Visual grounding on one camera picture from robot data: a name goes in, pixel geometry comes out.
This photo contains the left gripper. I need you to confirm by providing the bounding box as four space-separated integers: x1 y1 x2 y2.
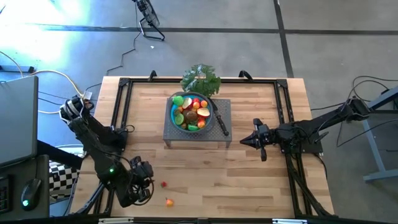
119 161 155 208

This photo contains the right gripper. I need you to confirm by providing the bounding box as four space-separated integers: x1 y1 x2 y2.
239 118 280 162

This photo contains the black kitchen knife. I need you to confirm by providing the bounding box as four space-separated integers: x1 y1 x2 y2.
209 98 230 137

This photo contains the grey perforated metal stand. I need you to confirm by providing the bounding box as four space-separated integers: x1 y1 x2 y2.
162 98 233 149

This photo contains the blue collapsible colander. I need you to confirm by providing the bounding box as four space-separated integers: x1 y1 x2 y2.
168 91 216 135

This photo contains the green plant in white pot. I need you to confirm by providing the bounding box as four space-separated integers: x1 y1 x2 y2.
180 63 222 100

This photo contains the black desk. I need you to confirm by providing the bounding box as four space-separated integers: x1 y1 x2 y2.
0 139 83 218

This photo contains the black computer mouse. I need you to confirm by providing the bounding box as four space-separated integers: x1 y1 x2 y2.
21 178 42 212

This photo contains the black keyboard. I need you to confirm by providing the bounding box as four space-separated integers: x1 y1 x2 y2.
0 175 13 215

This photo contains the grey laptop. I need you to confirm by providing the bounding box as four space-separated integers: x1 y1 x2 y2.
0 75 39 169

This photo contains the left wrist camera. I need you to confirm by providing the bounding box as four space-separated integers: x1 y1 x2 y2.
129 156 142 170

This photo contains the silver frame bracket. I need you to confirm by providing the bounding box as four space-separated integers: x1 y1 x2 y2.
98 217 134 224
272 218 307 224

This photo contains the black aluminium rig frame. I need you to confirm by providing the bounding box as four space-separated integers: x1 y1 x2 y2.
70 70 335 218

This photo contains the grey metal table frame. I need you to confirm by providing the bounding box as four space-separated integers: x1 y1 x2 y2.
362 88 398 184

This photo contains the yellow power cable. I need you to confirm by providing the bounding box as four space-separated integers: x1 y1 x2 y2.
29 70 86 115

